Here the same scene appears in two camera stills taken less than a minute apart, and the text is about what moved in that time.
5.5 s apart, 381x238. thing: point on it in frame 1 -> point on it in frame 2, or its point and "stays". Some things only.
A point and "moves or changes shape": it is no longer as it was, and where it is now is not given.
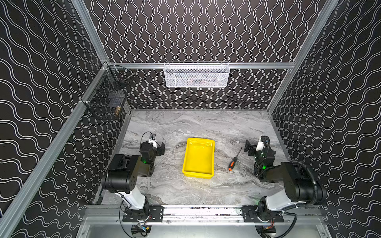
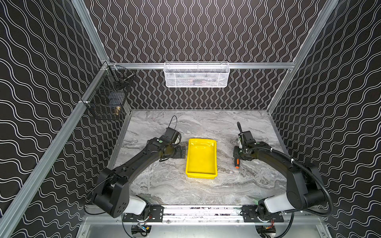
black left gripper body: (159, 148) -> (180, 151)
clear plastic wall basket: (196, 74) stays
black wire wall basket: (109, 99) stays
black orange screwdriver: (232, 163) moves or changes shape
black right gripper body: (251, 148) -> (238, 152)
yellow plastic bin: (199, 158) stays
